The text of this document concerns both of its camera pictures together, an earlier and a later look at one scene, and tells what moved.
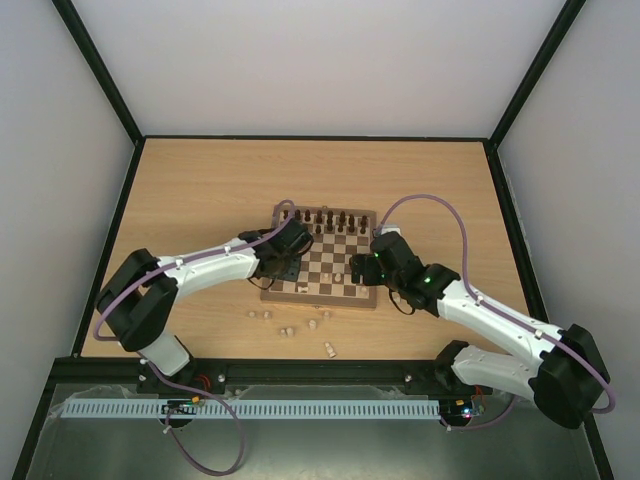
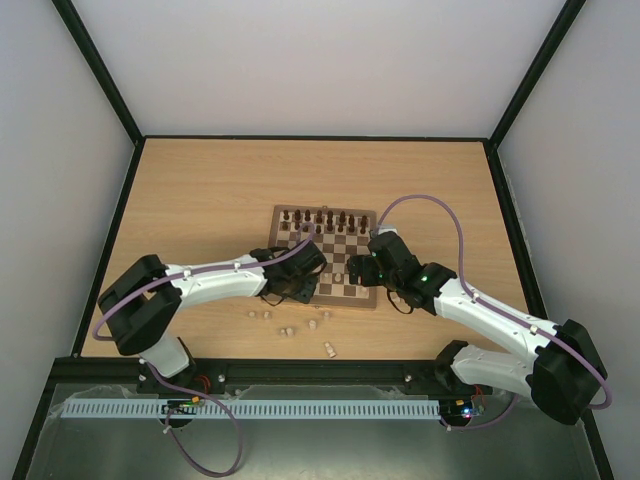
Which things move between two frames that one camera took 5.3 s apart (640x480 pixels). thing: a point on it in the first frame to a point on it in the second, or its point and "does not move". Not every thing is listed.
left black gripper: x=293 y=273 to x=307 y=293
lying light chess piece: x=329 y=349 does not move
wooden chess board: x=325 y=273 does not move
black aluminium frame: x=162 y=370 does not move
